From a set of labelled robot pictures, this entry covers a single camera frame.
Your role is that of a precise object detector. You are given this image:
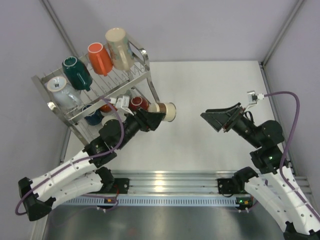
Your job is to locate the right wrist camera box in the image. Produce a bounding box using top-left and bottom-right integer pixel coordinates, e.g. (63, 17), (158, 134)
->
(245, 90), (265, 111)

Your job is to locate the steel tumbler cork base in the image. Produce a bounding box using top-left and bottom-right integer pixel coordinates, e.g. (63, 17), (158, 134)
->
(148, 102), (177, 122)

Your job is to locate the dark green mug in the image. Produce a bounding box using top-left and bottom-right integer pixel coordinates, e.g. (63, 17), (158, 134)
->
(62, 56), (93, 92)

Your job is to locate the stainless steel dish rack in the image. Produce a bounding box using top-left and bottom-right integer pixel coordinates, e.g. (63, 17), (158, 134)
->
(31, 35), (160, 145)

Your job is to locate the tall beige floral mug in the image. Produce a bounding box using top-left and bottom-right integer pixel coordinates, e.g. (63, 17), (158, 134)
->
(105, 27), (135, 72)

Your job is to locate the orange black round mug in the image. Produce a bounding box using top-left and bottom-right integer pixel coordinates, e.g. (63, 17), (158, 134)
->
(99, 104), (118, 113)

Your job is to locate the red cup white interior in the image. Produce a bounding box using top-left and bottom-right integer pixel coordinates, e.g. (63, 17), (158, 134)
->
(129, 96), (150, 111)

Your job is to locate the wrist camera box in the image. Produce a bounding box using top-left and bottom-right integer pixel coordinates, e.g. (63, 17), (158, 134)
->
(245, 90), (265, 111)
(109, 95), (134, 115)

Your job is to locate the light blue mug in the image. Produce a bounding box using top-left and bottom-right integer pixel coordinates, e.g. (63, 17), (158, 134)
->
(46, 75), (82, 110)

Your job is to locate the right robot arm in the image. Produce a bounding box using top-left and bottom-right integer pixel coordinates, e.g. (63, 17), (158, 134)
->
(200, 103), (320, 240)

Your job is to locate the small tumbler cork band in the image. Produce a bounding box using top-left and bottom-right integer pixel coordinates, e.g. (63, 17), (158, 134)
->
(101, 115), (118, 127)

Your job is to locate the aluminium mounting rail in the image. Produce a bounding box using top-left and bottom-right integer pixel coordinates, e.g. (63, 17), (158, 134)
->
(41, 170), (312, 196)

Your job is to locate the dark blue speckled mug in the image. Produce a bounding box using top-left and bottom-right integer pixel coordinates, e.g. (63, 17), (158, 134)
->
(84, 109), (104, 126)

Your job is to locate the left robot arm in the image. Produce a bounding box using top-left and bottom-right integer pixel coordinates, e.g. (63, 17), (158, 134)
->
(18, 108), (165, 222)

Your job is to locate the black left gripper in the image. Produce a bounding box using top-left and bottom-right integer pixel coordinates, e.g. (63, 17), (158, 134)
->
(116, 107), (166, 150)

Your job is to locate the slotted cable duct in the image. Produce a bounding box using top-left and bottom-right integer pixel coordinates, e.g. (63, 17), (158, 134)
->
(63, 195), (240, 207)

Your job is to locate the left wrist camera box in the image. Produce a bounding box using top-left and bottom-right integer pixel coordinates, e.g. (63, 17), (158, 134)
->
(109, 95), (134, 115)

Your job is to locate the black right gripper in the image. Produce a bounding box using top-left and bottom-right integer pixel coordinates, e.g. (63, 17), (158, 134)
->
(200, 102), (262, 148)

